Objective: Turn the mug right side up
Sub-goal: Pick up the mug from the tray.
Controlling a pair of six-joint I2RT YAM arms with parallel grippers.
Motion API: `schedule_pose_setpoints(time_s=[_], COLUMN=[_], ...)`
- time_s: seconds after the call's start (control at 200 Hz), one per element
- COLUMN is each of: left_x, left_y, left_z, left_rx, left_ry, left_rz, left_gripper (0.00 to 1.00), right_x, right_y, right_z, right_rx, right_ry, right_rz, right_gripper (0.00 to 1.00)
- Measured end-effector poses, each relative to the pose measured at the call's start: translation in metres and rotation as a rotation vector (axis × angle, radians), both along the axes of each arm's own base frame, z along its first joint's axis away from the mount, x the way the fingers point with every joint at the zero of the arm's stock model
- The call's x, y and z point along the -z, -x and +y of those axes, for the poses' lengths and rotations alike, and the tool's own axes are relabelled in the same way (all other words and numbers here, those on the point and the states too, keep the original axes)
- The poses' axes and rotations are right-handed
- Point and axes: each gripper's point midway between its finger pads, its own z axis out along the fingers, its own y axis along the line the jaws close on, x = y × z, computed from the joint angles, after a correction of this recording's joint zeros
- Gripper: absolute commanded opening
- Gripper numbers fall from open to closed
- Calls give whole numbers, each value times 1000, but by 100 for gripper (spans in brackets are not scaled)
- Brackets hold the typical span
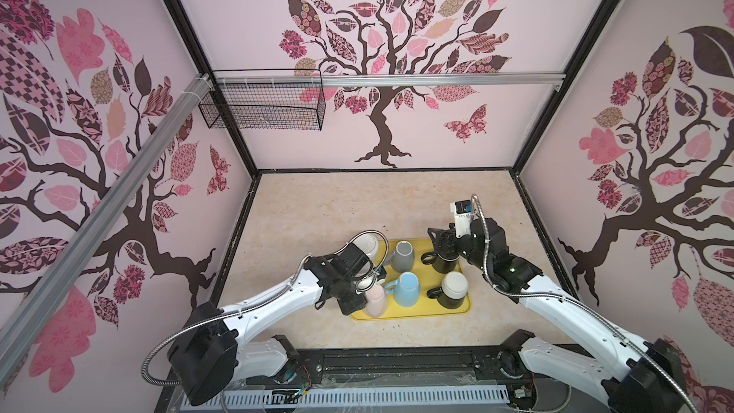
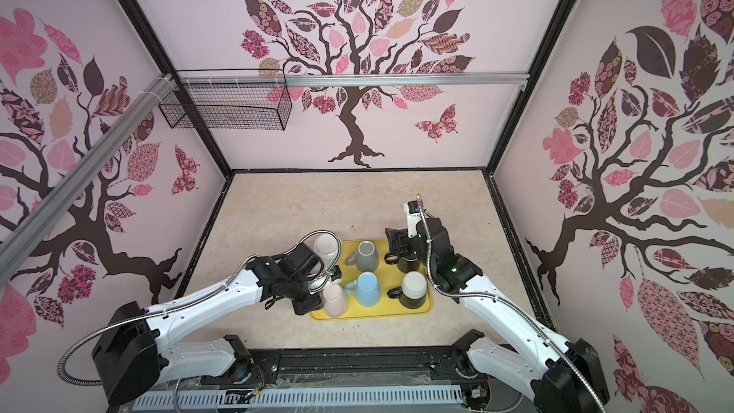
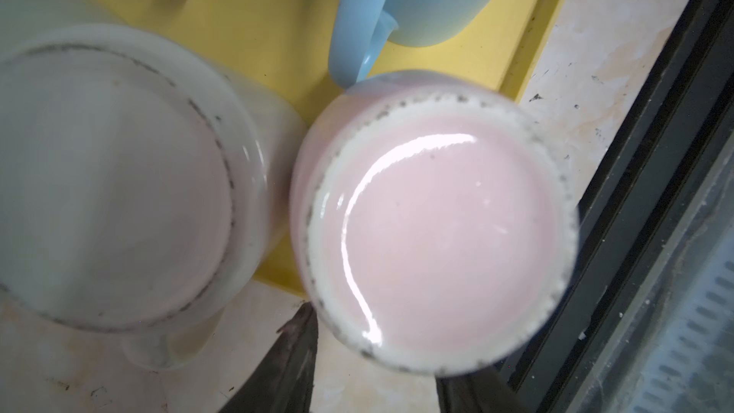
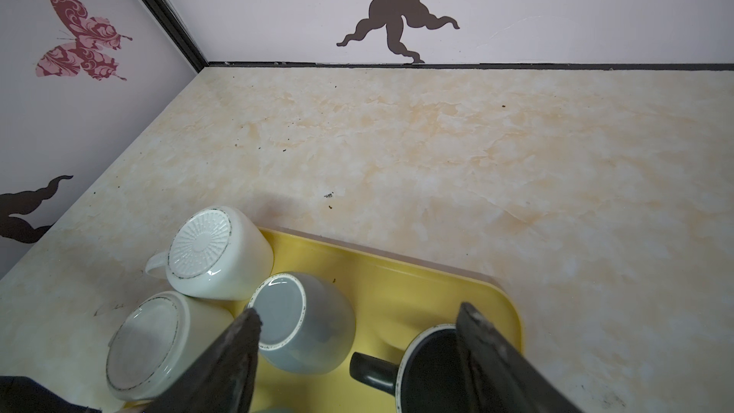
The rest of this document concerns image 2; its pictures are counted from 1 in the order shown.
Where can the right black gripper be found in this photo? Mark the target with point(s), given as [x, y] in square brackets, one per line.
[399, 242]

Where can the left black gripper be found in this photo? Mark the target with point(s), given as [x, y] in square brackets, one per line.
[312, 304]

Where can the pale pink mug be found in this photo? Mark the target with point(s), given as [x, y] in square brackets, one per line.
[335, 301]

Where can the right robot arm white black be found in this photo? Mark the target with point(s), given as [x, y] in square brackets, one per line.
[556, 374]

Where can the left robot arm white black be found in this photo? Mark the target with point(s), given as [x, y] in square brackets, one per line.
[145, 347]

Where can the all black mug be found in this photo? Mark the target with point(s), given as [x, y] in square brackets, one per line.
[405, 263]

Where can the grey mug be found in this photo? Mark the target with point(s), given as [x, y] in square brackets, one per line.
[364, 258]

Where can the white ribbed-base mug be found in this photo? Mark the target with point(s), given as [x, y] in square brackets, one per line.
[326, 247]

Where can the black mug white base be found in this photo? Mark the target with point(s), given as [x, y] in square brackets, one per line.
[412, 292]

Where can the light blue mug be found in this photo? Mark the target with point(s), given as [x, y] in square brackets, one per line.
[366, 289]

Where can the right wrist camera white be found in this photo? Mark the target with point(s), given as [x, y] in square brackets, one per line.
[413, 216]

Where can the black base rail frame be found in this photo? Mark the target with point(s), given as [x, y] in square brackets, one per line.
[354, 367]

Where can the black wire basket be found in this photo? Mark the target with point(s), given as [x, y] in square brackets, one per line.
[255, 100]

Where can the back aluminium rail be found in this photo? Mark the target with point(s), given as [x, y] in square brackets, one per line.
[487, 78]

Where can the aluminium rail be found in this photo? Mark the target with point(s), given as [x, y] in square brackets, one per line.
[23, 240]
[487, 78]

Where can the white slotted cable duct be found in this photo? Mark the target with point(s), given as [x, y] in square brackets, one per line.
[298, 398]

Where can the left aluminium rail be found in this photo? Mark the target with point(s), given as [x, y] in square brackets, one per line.
[23, 240]

